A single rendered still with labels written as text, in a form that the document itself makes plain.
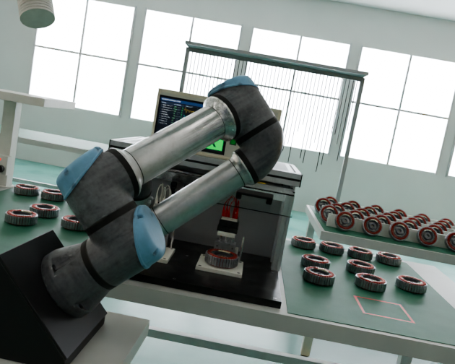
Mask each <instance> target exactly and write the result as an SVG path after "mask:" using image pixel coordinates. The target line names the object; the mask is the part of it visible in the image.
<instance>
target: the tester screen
mask: <svg viewBox="0 0 455 364"><path fill-rule="evenodd" d="M201 108H203V105H202V104H198V103H190V102H186V101H182V100H174V99H170V98H166V97H161V101H160V109H159V114H158V119H157V128H156V132H158V131H160V130H161V129H164V128H165V127H167V126H169V125H171V124H173V123H175V122H176V121H179V120H181V119H182V118H185V117H186V116H188V115H190V114H192V113H194V112H196V111H198V110H199V109H201ZM156 132H155V133H156ZM204 150H210V151H214V152H221V153H222V151H219V150H214V149H207V148H205V149H204Z"/></svg>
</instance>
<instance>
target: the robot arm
mask: <svg viewBox="0 0 455 364"><path fill-rule="evenodd" d="M207 96H208V98H207V99H206V100H205V101H204V104H203V108H201V109H199V110H198V111H196V112H194V113H192V114H190V115H188V116H186V117H185V118H182V119H181V120H179V121H176V122H175V123H173V124H171V125H169V126H167V127H165V128H164V129H161V130H160V131H158V132H156V133H154V134H152V135H150V136H148V137H147V138H145V139H143V140H141V141H139V142H137V143H135V144H133V145H131V146H130V147H127V148H126V149H123V150H119V149H116V148H110V149H108V150H106V151H103V148H101V147H99V146H97V147H94V148H92V149H90V150H88V151H87V152H86V153H84V154H83V155H81V156H80V157H78V158H77V159H76V160H75V161H73V162H72V163H71V164H69V165H68V166H67V167H66V168H64V169H63V170H62V171H61V173H60V174H59V175H58V177H57V179H56V184H57V186H58V188H59V190H60V192H61V193H62V195H63V197H64V201H65V200H66V202H67V204H68V205H69V206H70V208H71V210H72V211H73V213H74V214H75V216H76V217H77V219H78V220H79V222H80V224H81V225H82V227H83V228H84V230H85V232H86V233H87V235H88V236H89V238H88V239H87V240H85V241H83V242H82V243H78V244H75V245H72V246H67V247H63V248H58V249H56V250H54V251H52V252H50V253H49V254H47V255H46V256H44V258H43V260H42V262H41V274H42V278H43V282H44V285H45V288H46V289H47V291H48V293H49V295H50V296H51V298H52V299H53V301H54V302H55V303H56V305H57V306H58V307H59V308H60V309H61V310H63V311H64V312H65V313H67V314H69V315H70V316H73V317H77V318H80V317H83V316H85V315H87V314H88V313H90V312H92V311H93V310H94V309H95V308H96V307H97V305H98V304H99V303H100V301H101V300H102V299H103V298H104V297H105V296H106V295H107V294H108V292H109V291H110V290H112V289H113V288H115V287H117V286H118V285H120V284H121V283H123V282H125V281H127V280H128V279H130V278H131V277H133V276H134V275H136V274H138V273H140V272H141V271H143V270H145V269H149V268H150V267H151V265H153V264H154V263H155V262H156V261H158V260H160V259H161V258H162V257H163V256H164V254H165V237H164V236H166V235H167V234H168V233H171V232H172V231H174V230H175V229H176V228H179V227H180V226H182V225H183V224H185V223H186V222H188V221H189V220H191V219H193V218H194V217H195V216H197V215H199V214H201V213H202V212H204V211H205V210H207V209H209V208H210V207H212V206H213V205H215V204H216V203H218V202H220V201H221V200H223V199H224V198H226V197H227V196H229V195H231V194H232V193H234V192H235V191H237V190H238V189H240V188H242V187H243V186H245V185H246V184H250V185H254V184H256V183H258V182H259V181H260V180H262V179H263V178H264V177H266V176H267V175H268V174H269V172H270V171H271V170H272V169H273V167H274V166H275V165H276V163H277V161H278V159H279V158H280V155H281V153H282V148H283V144H284V132H283V129H282V126H281V124H280V122H279V121H278V120H277V118H276V116H275V115H274V113H273V112H272V110H271V108H270V107H269V105H268V103H267V102H266V101H265V99H264V97H263V95H262V94H261V92H260V91H259V87H258V86H256V85H255V83H254V81H253V80H252V78H250V77H249V76H246V75H240V76H236V77H233V78H230V79H227V80H225V81H224V82H223V83H220V84H218V85H216V86H215V87H213V88H212V89H211V90H210V91H209V92H208V94H207ZM220 139H221V140H223V141H226V142H229V141H231V140H232V139H234V140H235V141H236V143H237V144H238V146H239V147H240V148H238V149H237V150H236V151H234V152H233V153H232V157H231V158H230V159H229V160H227V161H226V162H224V163H223V164H221V165H219V166H217V167H216V168H215V169H213V170H211V171H209V172H208V173H206V174H205V175H203V176H202V177H200V178H198V179H197V180H195V181H194V182H192V183H190V184H189V185H187V186H186V187H184V188H182V189H181V190H180V191H177V192H176V193H174V194H173V195H171V196H169V197H168V198H167V199H165V200H163V201H162V202H160V203H159V204H157V205H155V206H154V202H155V199H153V197H152V196H151V193H152V179H153V178H155V177H157V176H159V175H160V174H162V173H164V172H165V171H167V170H169V169H171V168H172V167H174V166H176V165H177V164H179V163H181V162H183V161H184V160H186V159H188V158H189V157H191V156H193V155H195V154H196V153H197V152H200V151H202V150H203V149H205V148H206V147H208V146H210V145H211V144H214V143H215V142H217V141H219V140H220Z"/></svg>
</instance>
